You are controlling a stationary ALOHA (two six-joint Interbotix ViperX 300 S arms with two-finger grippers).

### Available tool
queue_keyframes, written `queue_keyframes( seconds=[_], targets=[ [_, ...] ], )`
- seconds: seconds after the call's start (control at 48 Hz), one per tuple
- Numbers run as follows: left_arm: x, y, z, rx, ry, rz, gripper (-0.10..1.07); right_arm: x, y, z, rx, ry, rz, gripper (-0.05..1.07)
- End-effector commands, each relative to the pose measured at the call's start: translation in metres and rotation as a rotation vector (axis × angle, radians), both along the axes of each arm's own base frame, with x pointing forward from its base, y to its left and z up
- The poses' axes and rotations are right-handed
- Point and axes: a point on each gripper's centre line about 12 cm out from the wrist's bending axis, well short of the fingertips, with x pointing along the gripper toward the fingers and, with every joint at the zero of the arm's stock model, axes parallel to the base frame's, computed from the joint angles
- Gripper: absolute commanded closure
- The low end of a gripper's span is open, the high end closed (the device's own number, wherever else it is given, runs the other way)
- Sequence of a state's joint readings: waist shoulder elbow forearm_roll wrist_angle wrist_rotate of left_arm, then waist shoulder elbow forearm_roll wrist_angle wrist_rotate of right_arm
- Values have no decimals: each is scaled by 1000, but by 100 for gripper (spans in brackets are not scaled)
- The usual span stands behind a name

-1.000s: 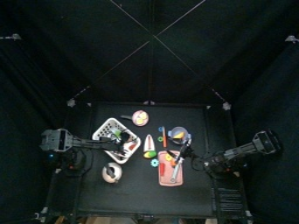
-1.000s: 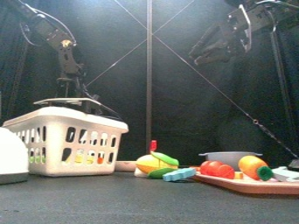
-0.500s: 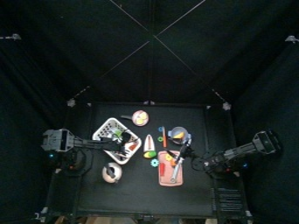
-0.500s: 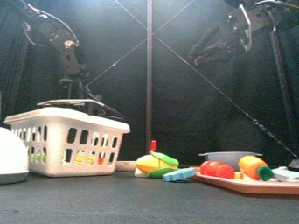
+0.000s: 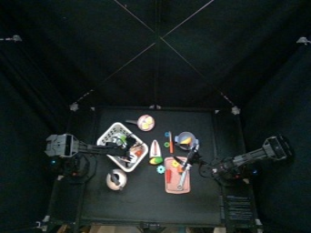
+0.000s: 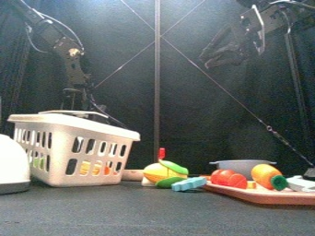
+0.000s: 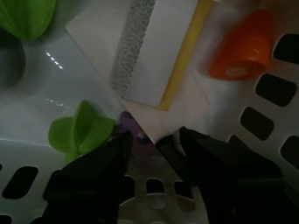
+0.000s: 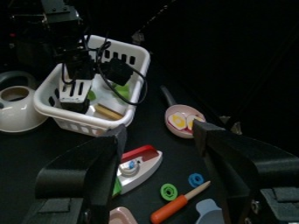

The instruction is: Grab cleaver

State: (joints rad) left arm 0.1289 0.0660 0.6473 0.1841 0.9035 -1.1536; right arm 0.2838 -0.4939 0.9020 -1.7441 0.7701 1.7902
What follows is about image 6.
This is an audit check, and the beige wooden block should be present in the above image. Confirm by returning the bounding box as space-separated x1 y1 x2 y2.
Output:
122 169 147 182

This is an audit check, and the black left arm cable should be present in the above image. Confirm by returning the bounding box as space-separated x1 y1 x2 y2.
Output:
24 12 87 55

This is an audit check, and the grey toy pot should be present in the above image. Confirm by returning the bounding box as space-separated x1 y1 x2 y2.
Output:
208 159 278 181

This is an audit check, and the white plastic laundry basket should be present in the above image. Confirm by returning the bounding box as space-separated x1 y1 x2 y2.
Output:
7 112 142 188

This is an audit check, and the vertical metal frame pole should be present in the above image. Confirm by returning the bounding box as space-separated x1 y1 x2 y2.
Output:
152 0 163 163

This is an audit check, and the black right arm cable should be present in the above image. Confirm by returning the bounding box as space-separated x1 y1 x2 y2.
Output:
268 0 315 11

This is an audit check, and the red toy tomato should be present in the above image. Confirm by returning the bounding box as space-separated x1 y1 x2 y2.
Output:
210 169 248 190

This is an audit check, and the green toy vegetable piece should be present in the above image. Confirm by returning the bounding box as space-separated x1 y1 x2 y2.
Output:
154 176 187 190

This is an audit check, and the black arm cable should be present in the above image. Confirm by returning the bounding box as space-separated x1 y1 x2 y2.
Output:
24 12 87 55
268 0 315 11

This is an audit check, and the thin diagonal brace wire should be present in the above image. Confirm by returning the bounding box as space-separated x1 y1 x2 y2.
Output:
92 0 207 89

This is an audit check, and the dark slanted frame strut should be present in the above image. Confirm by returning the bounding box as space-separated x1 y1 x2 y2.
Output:
283 30 315 155

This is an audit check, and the green toy inside basket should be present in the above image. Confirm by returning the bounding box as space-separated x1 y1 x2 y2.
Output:
32 156 47 170

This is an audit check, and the orange toy carrot green top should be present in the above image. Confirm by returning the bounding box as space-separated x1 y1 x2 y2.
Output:
250 163 291 192

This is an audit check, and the grey toy cleaver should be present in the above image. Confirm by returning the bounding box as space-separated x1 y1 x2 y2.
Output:
286 174 315 193

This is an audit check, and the white dome with grey base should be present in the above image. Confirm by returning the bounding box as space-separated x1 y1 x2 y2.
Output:
0 134 32 195

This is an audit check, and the light blue toy piece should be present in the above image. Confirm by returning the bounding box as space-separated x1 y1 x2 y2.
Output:
171 176 208 193

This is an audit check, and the yellow toy fruit green peel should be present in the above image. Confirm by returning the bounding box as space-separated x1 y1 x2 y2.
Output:
143 159 190 184

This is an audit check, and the yellow toy inside basket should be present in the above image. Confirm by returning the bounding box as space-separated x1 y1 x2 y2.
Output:
79 160 103 176

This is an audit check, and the wooden cutting board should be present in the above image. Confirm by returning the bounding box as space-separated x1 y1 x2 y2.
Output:
200 174 315 207

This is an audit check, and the small white toy piece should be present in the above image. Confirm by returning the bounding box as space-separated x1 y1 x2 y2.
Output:
140 177 158 188

